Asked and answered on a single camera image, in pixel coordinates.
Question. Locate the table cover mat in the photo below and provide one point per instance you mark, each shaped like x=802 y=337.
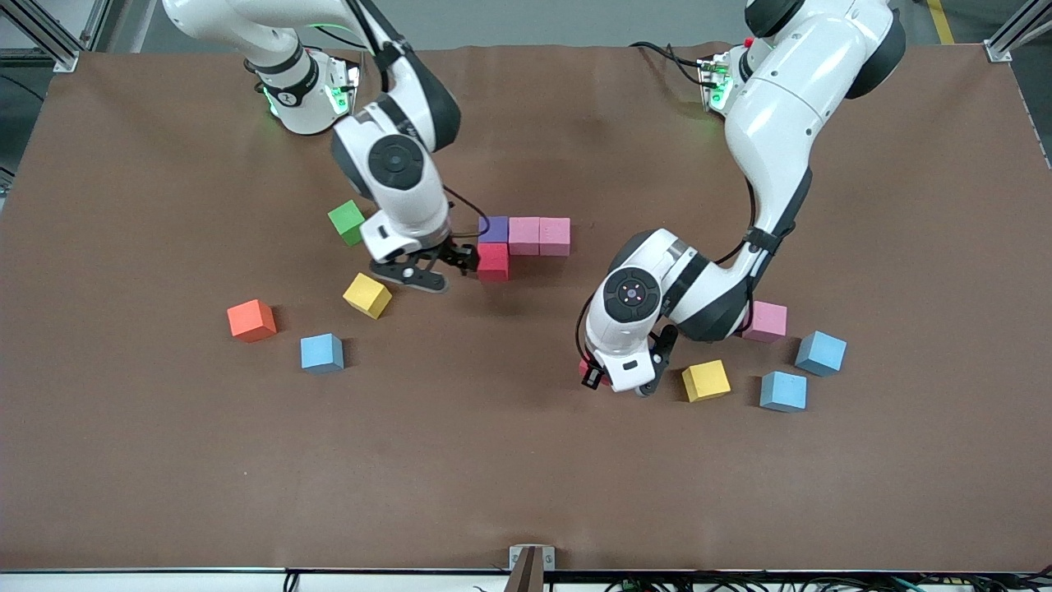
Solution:
x=526 y=493

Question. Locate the green foam block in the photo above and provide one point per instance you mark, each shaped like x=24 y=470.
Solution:
x=345 y=222

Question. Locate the aluminium frame post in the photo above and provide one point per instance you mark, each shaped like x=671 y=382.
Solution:
x=998 y=51
x=64 y=59

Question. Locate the blue foam block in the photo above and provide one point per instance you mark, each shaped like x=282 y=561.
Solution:
x=321 y=353
x=820 y=353
x=782 y=391

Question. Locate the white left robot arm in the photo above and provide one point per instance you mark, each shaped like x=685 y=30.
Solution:
x=781 y=107

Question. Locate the purple foam block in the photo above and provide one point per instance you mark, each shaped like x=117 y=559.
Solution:
x=493 y=229

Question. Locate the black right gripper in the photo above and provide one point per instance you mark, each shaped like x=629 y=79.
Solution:
x=457 y=254

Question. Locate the yellow foam block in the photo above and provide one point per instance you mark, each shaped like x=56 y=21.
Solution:
x=707 y=381
x=366 y=295

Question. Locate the light pink foam block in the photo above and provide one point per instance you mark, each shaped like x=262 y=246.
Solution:
x=768 y=322
x=524 y=236
x=555 y=237

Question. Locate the orange foam block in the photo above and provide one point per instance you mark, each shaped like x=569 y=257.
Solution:
x=251 y=320

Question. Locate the red foam block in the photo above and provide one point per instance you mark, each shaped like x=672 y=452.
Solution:
x=583 y=366
x=493 y=263

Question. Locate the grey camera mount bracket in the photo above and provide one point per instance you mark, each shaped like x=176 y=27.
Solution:
x=532 y=567

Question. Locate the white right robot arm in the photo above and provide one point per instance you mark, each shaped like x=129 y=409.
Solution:
x=403 y=205

